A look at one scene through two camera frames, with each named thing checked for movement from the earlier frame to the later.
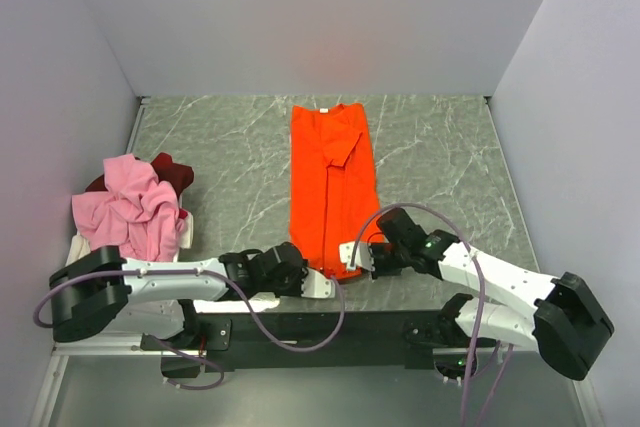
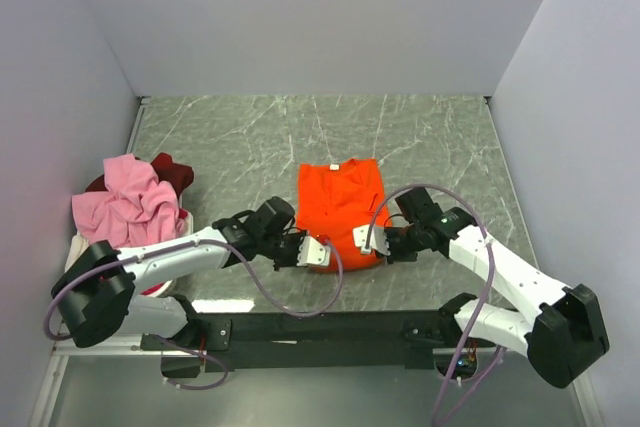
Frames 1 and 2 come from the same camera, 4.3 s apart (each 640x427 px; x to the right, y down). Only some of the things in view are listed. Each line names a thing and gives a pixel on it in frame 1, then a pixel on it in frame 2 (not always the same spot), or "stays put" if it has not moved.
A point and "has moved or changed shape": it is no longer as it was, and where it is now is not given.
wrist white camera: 317,285 → 312,252
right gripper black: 379,271 → 395,256
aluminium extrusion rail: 106,343 stays put
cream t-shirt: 80,247 stays put
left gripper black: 297,290 → 298,236
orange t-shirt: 333,194 has moved or changed shape
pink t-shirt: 134,212 stays put
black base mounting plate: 234,342 stays put
